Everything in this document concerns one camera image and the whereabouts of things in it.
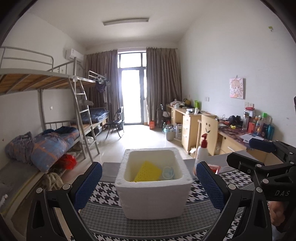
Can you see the person's right hand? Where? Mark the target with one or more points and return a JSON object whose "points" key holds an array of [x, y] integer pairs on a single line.
{"points": [[276, 213]]}

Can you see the pink cartoon wall picture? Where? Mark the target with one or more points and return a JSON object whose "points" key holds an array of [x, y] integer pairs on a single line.
{"points": [[237, 88]]}

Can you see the dark hanging clothes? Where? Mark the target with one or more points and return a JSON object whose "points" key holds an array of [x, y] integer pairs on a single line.
{"points": [[101, 87]]}

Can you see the grey metal bed ladder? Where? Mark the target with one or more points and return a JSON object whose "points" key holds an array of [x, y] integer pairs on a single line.
{"points": [[83, 111]]}

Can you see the beige cloth bundle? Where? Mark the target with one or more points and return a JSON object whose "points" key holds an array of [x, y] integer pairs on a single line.
{"points": [[53, 182]]}

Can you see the printed papers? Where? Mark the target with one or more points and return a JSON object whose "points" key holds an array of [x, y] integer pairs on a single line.
{"points": [[246, 138]]}

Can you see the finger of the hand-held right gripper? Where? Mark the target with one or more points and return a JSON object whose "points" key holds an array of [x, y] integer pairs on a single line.
{"points": [[261, 144], [240, 162]]}

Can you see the black folding chair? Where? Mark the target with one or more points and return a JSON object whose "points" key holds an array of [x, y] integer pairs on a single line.
{"points": [[114, 121]]}

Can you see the dark blue blanket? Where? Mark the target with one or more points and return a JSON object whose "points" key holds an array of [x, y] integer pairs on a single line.
{"points": [[60, 130]]}

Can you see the brown curtain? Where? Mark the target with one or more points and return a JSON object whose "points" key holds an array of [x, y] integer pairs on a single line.
{"points": [[164, 81], [101, 69]]}

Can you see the white pump bottle red cap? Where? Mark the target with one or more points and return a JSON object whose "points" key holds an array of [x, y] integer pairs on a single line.
{"points": [[203, 150]]}

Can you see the blue face mask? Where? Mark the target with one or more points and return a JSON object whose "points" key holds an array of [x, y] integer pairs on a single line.
{"points": [[167, 172]]}

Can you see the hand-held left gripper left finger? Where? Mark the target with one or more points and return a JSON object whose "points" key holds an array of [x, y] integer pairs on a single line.
{"points": [[89, 183]]}

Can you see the black headphones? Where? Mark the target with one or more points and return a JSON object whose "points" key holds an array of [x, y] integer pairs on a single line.
{"points": [[234, 120]]}

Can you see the yellow foam net sleeve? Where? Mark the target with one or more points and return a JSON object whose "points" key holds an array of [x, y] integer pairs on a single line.
{"points": [[148, 172]]}

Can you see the red snack packet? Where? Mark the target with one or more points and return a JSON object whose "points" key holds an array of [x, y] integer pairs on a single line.
{"points": [[214, 168]]}

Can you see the red plastic bag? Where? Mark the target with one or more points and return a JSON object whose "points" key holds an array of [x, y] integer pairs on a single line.
{"points": [[68, 162]]}

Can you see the white foam box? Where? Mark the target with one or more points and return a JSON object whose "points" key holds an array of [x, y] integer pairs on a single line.
{"points": [[152, 199]]}

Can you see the grey metal bunk bed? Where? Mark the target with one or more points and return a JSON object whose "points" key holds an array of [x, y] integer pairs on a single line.
{"points": [[97, 74], [23, 81]]}

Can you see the blue orange folded quilt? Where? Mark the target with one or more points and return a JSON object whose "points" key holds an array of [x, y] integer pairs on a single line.
{"points": [[53, 148]]}

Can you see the blue checked bedding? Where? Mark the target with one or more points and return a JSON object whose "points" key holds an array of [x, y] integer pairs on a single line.
{"points": [[98, 114]]}

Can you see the grey crumpled cloth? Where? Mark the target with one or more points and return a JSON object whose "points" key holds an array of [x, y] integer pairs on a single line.
{"points": [[20, 146]]}

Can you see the group of bottles on desk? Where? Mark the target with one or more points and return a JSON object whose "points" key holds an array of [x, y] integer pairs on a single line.
{"points": [[259, 125]]}

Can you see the white air conditioner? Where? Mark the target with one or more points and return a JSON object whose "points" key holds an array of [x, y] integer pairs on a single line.
{"points": [[74, 55]]}

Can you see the orange floor container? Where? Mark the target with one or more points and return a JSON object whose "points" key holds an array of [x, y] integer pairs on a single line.
{"points": [[152, 125]]}

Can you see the wooden chair with smiley face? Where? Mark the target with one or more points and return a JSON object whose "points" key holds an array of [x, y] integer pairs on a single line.
{"points": [[209, 129]]}

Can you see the glass balcony door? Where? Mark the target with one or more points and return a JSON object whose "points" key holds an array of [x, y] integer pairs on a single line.
{"points": [[133, 92]]}

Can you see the ceiling tube light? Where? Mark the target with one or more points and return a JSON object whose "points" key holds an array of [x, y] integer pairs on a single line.
{"points": [[126, 22]]}

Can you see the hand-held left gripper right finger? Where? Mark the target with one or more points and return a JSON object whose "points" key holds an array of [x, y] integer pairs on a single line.
{"points": [[210, 185]]}

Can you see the white plastic bucket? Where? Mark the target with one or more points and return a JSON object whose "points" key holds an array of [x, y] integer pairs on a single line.
{"points": [[170, 134]]}

